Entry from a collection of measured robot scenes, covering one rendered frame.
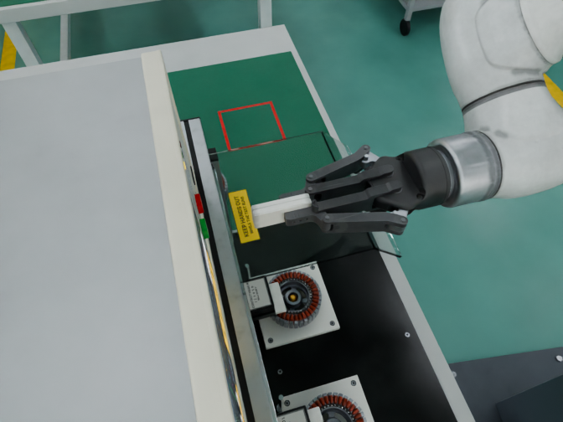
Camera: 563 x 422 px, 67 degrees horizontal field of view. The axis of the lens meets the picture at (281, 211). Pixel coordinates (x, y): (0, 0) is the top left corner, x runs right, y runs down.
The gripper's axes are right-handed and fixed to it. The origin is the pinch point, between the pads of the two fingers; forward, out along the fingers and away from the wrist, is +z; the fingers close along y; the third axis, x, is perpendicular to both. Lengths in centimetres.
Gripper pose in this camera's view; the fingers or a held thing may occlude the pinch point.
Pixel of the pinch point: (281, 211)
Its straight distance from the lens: 50.9
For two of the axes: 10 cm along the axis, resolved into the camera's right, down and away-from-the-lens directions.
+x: 0.0, -5.6, -8.3
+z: -9.6, 2.2, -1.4
